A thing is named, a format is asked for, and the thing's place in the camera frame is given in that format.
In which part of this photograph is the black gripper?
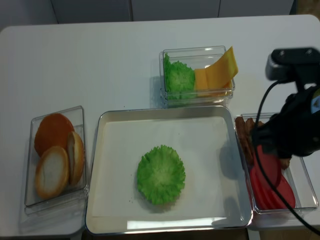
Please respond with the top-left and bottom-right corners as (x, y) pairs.
(252, 86), (320, 159)

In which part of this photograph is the red tomato slice front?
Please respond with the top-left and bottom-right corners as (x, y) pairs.
(254, 145), (282, 188)

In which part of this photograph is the tall yellow cheese slice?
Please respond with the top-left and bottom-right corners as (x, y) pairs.
(205, 46), (239, 90)

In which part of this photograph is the folded yellow cheese slice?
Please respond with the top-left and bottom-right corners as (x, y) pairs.
(194, 68), (208, 91)

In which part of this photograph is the clear lettuce cheese container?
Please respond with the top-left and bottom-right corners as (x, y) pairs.
(159, 45), (236, 107)

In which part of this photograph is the brown patty front right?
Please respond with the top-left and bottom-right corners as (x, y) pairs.
(279, 158), (291, 170)

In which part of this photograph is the clear patty tomato container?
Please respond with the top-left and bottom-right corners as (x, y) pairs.
(234, 112), (320, 218)

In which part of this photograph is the brown patty far left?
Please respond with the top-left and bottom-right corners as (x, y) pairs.
(235, 116), (254, 165)

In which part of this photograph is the green lettuce in container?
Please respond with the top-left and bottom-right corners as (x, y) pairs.
(163, 53), (196, 100)

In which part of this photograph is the silver metal tray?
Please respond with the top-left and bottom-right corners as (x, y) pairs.
(85, 106), (253, 234)

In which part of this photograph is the green lettuce leaf on tray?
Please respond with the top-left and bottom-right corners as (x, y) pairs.
(136, 145), (186, 206)

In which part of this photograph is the white paper tray liner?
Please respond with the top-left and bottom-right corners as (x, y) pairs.
(93, 116), (241, 218)

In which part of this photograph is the bun half standing upright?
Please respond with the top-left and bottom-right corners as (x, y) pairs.
(67, 131), (85, 186)

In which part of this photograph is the orange top bun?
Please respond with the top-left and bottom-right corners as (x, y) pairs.
(34, 113), (75, 157)

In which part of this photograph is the clear bun container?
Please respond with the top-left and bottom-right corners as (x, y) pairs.
(24, 106), (89, 215)

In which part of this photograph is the bun half cut side up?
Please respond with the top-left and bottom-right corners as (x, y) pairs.
(34, 146), (70, 200)

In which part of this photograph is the black cable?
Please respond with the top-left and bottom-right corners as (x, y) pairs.
(254, 79), (320, 237)

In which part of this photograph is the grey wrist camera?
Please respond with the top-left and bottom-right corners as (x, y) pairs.
(265, 47), (320, 92)

